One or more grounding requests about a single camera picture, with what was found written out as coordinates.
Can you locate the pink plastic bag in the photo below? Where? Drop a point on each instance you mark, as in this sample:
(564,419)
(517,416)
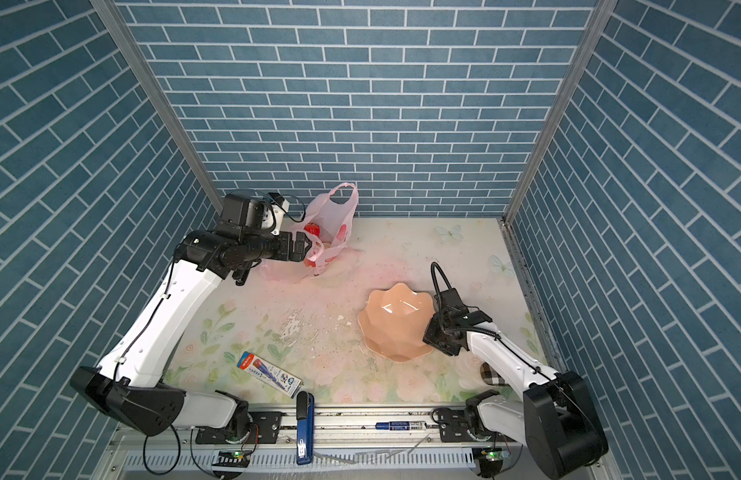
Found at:
(333,211)

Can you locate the blue stapler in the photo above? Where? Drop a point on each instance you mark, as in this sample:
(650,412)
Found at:
(305,416)

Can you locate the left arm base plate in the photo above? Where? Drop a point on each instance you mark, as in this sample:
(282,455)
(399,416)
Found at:
(248,429)

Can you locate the aluminium front rail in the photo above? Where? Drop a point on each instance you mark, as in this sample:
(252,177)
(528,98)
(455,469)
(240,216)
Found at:
(338,425)

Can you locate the blue marker pen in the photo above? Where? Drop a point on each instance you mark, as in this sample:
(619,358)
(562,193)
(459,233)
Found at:
(400,426)

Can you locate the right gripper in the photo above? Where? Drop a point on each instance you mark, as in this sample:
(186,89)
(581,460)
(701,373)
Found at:
(429,336)

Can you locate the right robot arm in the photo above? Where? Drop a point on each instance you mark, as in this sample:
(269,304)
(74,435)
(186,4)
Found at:
(556,419)

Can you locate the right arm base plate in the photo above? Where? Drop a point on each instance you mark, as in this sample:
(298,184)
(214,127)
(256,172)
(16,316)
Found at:
(452,426)

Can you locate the plaid glasses case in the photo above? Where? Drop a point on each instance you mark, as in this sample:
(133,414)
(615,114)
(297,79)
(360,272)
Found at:
(490,377)

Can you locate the peach scalloped bowl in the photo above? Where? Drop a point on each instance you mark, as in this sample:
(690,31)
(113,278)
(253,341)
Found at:
(394,321)

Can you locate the toothpaste box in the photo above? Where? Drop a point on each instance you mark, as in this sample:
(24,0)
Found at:
(270,374)

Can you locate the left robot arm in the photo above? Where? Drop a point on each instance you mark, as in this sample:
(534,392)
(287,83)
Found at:
(127,384)

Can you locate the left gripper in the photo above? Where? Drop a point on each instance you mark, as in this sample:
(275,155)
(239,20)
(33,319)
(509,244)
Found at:
(285,253)

